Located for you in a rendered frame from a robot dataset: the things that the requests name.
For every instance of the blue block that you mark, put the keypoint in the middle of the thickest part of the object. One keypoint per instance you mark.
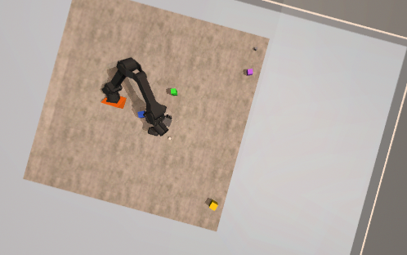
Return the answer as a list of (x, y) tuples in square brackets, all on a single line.
[(140, 114)]

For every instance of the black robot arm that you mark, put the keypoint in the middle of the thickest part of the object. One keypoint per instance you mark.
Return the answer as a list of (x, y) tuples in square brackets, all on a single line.
[(153, 109)]

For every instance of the small yellow block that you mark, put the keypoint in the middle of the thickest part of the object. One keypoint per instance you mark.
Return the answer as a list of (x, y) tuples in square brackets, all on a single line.
[(213, 205)]

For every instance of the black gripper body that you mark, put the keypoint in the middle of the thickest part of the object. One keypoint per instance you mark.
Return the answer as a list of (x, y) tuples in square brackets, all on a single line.
[(151, 131)]

